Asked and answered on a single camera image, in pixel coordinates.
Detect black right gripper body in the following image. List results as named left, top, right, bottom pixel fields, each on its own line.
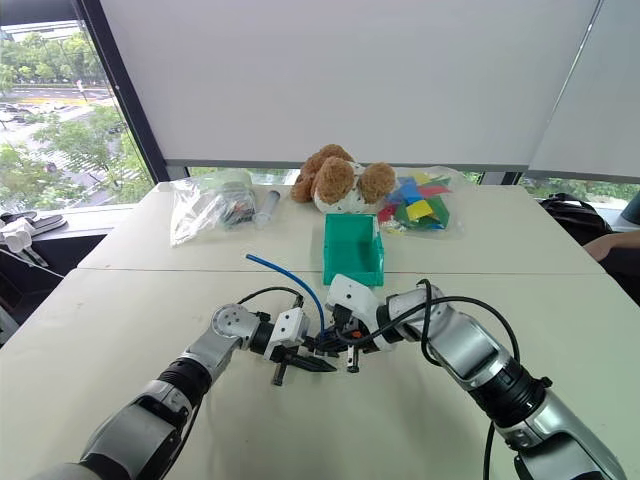
left=331, top=302, right=364, bottom=352

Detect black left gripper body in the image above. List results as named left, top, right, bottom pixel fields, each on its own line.
left=273, top=336, right=327, bottom=365

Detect blue cable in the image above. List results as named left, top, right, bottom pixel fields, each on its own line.
left=245, top=253, right=328, bottom=347

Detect green plastic bin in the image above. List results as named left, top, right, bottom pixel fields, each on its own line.
left=321, top=212, right=387, bottom=288

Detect grey syringe tube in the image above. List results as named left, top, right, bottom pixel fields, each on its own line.
left=252, top=186, right=286, bottom=232

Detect bag of colourful plastic pieces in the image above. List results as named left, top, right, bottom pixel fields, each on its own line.
left=376, top=165, right=467, bottom=241

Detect brown plush teddy toy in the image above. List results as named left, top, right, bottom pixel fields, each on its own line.
left=290, top=143, right=398, bottom=216

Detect clear bag of small parts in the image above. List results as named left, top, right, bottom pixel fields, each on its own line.
left=169, top=169, right=258, bottom=249

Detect wide white roller blind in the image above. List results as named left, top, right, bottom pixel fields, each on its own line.
left=98, top=0, right=602, bottom=170

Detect black backpack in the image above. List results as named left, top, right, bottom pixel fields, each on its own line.
left=538, top=192, right=615, bottom=247

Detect seated person in dark clothes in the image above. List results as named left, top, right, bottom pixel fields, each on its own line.
left=582, top=231, right=640, bottom=307

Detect black sandals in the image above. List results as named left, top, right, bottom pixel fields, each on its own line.
left=0, top=210, right=68, bottom=235

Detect white crumpled cloth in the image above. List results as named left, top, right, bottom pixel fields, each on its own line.
left=0, top=221, right=34, bottom=252

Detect grey-blue rounded object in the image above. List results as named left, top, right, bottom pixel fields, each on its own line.
left=618, top=188, right=640, bottom=227

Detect narrow white roller blind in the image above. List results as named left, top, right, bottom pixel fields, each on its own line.
left=528, top=0, right=640, bottom=184

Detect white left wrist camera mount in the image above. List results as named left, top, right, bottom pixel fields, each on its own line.
left=263, top=307, right=308, bottom=364

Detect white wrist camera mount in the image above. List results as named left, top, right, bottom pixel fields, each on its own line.
left=263, top=307, right=308, bottom=364
left=325, top=273, right=382, bottom=347

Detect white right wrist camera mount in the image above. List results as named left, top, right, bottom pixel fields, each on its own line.
left=325, top=273, right=382, bottom=347

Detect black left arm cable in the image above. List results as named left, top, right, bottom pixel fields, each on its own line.
left=236, top=285, right=307, bottom=312

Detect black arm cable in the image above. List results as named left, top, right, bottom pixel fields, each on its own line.
left=370, top=278, right=522, bottom=480
left=236, top=285, right=307, bottom=312

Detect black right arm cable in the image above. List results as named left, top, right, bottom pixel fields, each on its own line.
left=370, top=278, right=522, bottom=480

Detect black window frame post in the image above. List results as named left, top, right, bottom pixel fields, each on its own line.
left=73, top=0, right=172, bottom=185

